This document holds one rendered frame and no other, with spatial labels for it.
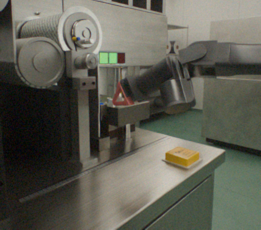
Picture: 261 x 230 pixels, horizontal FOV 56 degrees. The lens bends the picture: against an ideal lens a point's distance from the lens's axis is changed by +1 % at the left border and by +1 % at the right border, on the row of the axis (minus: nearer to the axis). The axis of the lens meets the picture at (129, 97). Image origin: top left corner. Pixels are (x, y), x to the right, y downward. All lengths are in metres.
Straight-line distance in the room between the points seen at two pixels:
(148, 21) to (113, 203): 1.11
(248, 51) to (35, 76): 0.47
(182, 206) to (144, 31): 0.98
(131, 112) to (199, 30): 4.83
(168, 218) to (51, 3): 0.84
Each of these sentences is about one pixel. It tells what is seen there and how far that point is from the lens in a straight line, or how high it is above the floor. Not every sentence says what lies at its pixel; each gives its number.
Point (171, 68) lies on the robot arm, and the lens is 0.54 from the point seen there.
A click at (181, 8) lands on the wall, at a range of 5.84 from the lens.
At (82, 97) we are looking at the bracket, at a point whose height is 1.08.
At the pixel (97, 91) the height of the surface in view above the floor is 1.08.
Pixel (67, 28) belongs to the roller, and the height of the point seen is 1.26.
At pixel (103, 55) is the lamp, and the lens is 1.17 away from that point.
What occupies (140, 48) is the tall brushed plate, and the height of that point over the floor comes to 1.24.
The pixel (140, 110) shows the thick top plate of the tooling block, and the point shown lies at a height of 1.01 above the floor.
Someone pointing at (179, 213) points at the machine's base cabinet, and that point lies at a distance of 0.72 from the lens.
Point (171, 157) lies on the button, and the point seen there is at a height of 0.91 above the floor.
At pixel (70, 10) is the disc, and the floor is 1.31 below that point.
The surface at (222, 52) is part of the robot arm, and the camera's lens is 0.53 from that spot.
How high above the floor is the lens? 1.19
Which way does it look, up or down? 9 degrees down
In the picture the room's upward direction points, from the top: straight up
